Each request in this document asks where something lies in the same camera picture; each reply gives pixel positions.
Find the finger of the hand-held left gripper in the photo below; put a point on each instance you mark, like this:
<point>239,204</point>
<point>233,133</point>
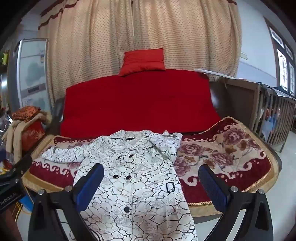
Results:
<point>23,161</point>

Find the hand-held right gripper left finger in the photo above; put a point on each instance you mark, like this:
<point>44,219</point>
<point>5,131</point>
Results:
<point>90,187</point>

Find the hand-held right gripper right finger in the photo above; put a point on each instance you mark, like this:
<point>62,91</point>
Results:
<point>212,187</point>

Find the white crackle-print coat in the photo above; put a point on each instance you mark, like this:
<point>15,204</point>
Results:
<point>138,185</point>

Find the red box with cloths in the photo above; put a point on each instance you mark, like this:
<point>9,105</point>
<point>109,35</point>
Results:
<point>17,136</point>

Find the red floral blanket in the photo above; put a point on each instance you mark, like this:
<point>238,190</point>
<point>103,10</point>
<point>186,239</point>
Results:
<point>219,148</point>

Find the orange patterned cloth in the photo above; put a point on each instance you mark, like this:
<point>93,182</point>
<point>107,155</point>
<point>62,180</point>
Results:
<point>26,112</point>

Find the silver refrigerator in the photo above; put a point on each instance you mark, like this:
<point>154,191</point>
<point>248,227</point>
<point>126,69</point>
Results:
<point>32,69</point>

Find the wooden display cabinet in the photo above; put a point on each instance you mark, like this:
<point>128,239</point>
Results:
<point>4,69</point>

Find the wooden crib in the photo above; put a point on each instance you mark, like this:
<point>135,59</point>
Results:
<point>242,97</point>

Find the red sofa cover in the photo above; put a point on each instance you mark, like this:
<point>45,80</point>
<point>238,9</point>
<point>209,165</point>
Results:
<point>138,104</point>

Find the white board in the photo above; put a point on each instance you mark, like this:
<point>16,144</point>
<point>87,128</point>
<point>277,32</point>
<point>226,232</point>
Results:
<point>217,73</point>

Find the dark cloth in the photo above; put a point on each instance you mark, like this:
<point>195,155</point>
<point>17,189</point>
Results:
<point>277,91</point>

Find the beige dotted curtain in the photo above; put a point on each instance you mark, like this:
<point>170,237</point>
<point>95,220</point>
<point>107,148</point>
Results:
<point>92,46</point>

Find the red pillow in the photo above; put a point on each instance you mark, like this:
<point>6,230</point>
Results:
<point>143,61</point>

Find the wooden framed window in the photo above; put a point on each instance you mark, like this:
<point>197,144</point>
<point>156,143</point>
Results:
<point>283,62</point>

